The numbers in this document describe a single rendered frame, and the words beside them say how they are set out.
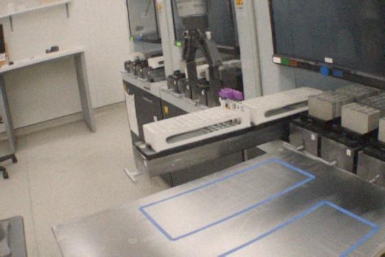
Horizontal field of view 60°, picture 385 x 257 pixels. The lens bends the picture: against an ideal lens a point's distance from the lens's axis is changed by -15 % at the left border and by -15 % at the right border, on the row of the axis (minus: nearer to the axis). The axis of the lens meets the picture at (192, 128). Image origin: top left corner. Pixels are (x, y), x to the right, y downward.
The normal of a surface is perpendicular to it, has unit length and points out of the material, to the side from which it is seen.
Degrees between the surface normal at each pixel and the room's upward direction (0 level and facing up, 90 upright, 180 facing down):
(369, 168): 90
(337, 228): 0
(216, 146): 90
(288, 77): 90
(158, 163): 90
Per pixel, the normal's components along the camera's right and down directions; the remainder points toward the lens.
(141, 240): -0.11, -0.94
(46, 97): 0.43, 0.25
